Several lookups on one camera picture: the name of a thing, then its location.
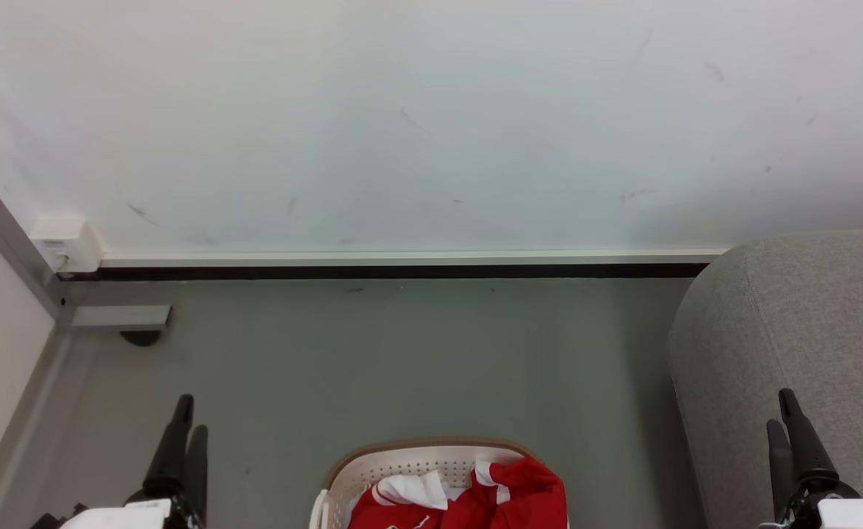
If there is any grey metal frame post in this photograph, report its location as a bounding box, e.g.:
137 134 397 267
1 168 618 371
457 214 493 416
0 171 76 529

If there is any grey metal foot bracket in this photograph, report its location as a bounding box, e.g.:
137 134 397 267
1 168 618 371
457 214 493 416
70 305 173 331

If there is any white laundry basket brown rim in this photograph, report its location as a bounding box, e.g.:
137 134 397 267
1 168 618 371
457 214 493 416
311 439 570 529

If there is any grey fabric sofa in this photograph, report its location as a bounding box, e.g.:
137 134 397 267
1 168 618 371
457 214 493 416
667 229 863 529

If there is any red and white jersey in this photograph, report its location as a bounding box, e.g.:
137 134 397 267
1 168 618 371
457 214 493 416
346 456 568 529

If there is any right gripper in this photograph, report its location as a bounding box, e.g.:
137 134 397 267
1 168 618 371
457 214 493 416
758 388 863 529

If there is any white and black baseboard strip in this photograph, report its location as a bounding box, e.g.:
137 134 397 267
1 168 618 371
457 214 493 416
59 249 730 282

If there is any white wall box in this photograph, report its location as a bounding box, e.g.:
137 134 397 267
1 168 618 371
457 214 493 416
29 214 104 275

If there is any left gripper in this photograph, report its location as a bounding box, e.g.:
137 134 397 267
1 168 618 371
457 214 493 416
31 395 209 529

